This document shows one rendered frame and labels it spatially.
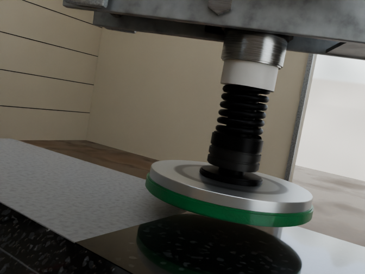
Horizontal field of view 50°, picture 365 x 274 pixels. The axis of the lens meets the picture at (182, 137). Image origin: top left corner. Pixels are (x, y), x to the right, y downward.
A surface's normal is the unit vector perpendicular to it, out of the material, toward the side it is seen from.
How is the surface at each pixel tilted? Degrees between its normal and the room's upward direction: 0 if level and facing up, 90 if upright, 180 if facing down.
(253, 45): 90
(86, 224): 0
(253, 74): 90
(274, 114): 90
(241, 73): 90
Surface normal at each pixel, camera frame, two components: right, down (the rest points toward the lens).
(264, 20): -0.10, 0.08
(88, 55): 0.84, 0.19
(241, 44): -0.55, -0.01
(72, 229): 0.17, -0.98
